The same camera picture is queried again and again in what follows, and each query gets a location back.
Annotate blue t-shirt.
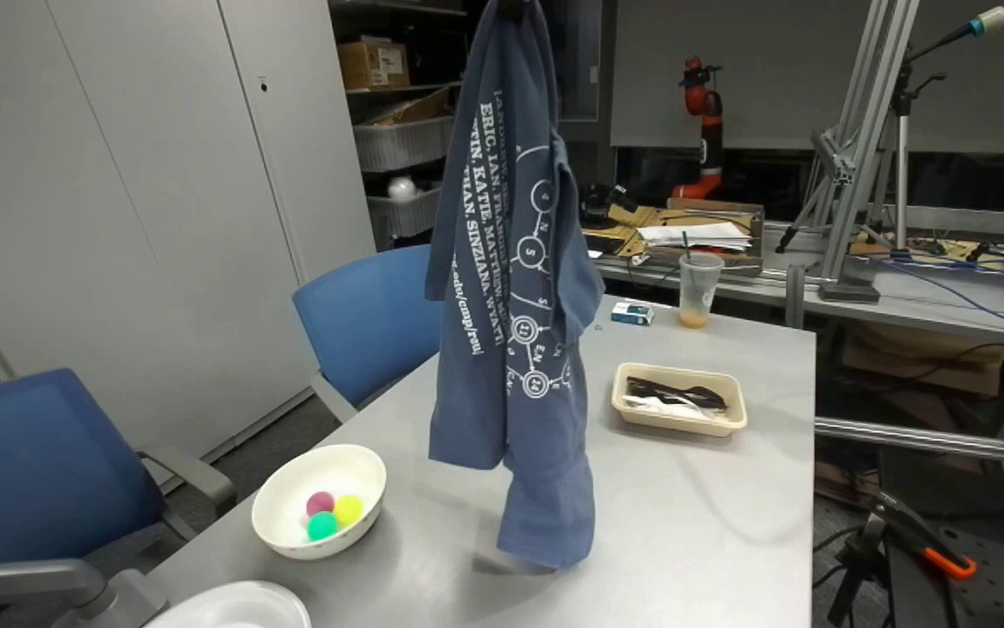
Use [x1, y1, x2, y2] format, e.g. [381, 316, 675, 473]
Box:
[425, 0, 604, 568]

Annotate small white blue box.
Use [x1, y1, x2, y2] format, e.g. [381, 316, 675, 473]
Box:
[610, 304, 653, 328]

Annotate far blue chair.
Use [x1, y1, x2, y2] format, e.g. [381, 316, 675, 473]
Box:
[294, 243, 442, 424]

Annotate blue chair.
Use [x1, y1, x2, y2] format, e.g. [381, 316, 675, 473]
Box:
[0, 369, 236, 628]
[294, 243, 442, 424]

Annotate black cutlery in tray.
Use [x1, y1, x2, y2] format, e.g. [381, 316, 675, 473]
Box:
[626, 378, 727, 413]

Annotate grey storage bin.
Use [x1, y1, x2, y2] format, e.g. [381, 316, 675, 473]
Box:
[366, 166, 496, 249]

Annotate plastic cup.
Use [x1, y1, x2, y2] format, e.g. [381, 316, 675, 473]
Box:
[675, 250, 725, 328]

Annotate beige tray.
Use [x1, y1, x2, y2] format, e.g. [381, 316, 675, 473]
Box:
[610, 363, 750, 437]

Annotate yellow ball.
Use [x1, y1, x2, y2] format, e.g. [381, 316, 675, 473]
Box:
[336, 495, 366, 526]

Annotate pink ball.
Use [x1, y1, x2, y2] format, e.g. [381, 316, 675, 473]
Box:
[307, 493, 336, 516]

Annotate green ball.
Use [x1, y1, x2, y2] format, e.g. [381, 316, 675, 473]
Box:
[307, 513, 338, 540]

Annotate cardboard box on shelf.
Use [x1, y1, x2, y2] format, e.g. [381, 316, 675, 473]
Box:
[338, 38, 410, 92]

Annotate red black clamp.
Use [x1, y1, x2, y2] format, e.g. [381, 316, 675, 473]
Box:
[675, 55, 725, 198]

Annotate white bowl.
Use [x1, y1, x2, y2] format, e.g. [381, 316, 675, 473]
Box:
[251, 443, 387, 563]

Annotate white plate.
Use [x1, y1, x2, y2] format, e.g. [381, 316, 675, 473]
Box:
[146, 580, 310, 628]

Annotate orange black clamp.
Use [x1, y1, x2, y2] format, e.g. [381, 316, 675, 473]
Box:
[876, 493, 979, 584]

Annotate near blue chair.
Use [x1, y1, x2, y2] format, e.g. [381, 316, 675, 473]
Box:
[0, 369, 236, 628]

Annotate aluminium frame stand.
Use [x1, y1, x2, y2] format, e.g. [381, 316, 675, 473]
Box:
[776, 0, 919, 304]

